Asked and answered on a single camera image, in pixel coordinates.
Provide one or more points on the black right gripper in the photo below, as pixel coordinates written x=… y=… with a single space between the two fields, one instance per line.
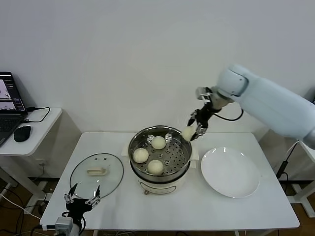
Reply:
x=204 y=115

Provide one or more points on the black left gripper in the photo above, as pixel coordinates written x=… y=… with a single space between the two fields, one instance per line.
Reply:
x=77 y=207

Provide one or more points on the white steamed baozi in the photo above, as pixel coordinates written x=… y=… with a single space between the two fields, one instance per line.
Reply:
x=187 y=133
x=155 y=167
x=158 y=142
x=140 y=155

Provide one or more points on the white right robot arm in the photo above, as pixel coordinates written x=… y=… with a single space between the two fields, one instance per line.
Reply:
x=270 y=103

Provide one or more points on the perforated steel steamer basket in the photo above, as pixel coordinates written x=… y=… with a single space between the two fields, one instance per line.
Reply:
x=174 y=162

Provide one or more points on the white round plate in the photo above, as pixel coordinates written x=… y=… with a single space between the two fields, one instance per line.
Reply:
x=229 y=174

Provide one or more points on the cream electric pot base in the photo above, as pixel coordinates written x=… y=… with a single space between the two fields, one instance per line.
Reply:
x=160 y=187

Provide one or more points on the white side desk with mouse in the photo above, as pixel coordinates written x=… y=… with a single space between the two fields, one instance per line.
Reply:
x=37 y=137

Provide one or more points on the black computer mouse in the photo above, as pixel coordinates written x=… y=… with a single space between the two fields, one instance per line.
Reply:
x=22 y=134

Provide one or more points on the black laptop with pink screen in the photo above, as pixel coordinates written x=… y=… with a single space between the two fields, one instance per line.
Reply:
x=9 y=115

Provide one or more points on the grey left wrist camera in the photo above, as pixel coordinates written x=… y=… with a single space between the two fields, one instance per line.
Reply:
x=63 y=223

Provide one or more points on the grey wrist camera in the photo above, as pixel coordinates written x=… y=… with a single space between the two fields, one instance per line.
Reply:
x=203 y=92
x=63 y=223

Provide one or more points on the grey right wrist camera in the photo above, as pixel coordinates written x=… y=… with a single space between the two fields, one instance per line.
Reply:
x=203 y=92

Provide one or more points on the white wall outlet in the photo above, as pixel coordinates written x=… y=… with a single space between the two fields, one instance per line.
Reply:
x=43 y=164

